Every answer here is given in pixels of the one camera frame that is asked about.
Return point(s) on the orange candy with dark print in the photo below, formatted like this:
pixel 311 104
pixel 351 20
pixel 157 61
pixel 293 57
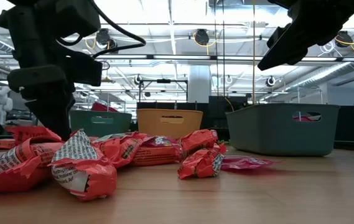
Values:
pixel 33 134

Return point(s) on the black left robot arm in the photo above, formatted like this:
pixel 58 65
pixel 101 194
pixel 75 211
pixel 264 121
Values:
pixel 33 21

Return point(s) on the orange plastic bin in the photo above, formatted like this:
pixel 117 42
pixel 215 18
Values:
pixel 151 124

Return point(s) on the red candy packet white print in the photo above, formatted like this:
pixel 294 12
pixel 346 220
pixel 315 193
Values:
pixel 161 141

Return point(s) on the large orange candy wrapper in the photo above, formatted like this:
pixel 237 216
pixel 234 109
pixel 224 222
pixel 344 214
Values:
pixel 15 179

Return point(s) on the long ceiling light rail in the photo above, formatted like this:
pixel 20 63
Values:
pixel 179 57

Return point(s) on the flat red candy packet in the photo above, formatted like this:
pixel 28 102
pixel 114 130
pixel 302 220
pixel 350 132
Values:
pixel 248 162

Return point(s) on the orange candy with ingredient text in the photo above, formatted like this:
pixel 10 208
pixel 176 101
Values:
pixel 95 183

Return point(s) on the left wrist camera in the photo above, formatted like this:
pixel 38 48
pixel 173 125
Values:
pixel 85 70

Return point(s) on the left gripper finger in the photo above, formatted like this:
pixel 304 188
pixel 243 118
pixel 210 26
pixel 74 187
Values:
pixel 58 118

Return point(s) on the green plastic bin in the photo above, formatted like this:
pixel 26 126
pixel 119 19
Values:
pixel 102 124

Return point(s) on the orange candy bar white label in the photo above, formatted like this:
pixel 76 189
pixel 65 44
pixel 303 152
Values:
pixel 302 119

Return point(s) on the small green artificial plant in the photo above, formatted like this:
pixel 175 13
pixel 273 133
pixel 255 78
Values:
pixel 225 142

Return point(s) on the orange candy with barcode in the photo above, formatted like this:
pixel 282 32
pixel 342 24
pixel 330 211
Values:
pixel 198 165

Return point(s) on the dark blue plastic bin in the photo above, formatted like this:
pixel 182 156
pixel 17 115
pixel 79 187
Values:
pixel 273 133

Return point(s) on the white building column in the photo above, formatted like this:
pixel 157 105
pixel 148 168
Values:
pixel 200 84

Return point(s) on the black metal stand frame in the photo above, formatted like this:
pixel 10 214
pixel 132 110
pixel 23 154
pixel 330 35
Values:
pixel 163 81

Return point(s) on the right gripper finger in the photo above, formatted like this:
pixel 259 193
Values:
pixel 285 51
pixel 281 35

